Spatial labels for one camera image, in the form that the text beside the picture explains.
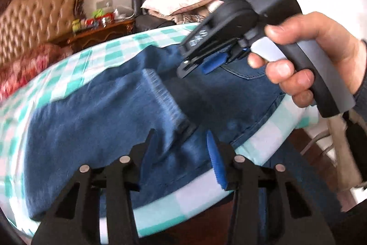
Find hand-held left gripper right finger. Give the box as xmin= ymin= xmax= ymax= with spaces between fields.
xmin=206 ymin=130 xmax=336 ymax=245

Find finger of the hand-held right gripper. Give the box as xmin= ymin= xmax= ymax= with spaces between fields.
xmin=226 ymin=42 xmax=251 ymax=65
xmin=176 ymin=52 xmax=230 ymax=79

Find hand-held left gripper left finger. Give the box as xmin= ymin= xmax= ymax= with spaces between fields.
xmin=31 ymin=129 xmax=158 ymax=245

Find blue denim pants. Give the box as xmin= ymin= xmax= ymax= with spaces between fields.
xmin=27 ymin=44 xmax=287 ymax=222

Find person's right hand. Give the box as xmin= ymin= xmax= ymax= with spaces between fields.
xmin=247 ymin=11 xmax=363 ymax=109

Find small pink pillow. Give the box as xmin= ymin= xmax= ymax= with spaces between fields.
xmin=207 ymin=0 xmax=225 ymax=15

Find brown patterned blanket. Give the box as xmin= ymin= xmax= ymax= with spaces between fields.
xmin=149 ymin=8 xmax=213 ymax=25

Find white plastic container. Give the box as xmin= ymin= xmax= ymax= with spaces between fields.
xmin=113 ymin=5 xmax=135 ymax=20

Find carved wooden nightstand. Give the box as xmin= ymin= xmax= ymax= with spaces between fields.
xmin=50 ymin=18 xmax=136 ymax=53

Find red snack packet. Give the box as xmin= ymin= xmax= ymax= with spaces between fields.
xmin=83 ymin=13 xmax=115 ymax=28

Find beige cloth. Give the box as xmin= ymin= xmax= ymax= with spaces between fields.
xmin=327 ymin=110 xmax=367 ymax=192

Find green checkered cloth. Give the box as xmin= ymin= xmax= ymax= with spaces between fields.
xmin=0 ymin=23 xmax=319 ymax=240

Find red printed blanket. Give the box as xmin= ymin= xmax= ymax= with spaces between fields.
xmin=0 ymin=42 xmax=72 ymax=102

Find tufted brown headboard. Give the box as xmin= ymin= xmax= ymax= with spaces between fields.
xmin=0 ymin=0 xmax=86 ymax=65

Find white cable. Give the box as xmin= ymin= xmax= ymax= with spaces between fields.
xmin=300 ymin=132 xmax=334 ymax=155

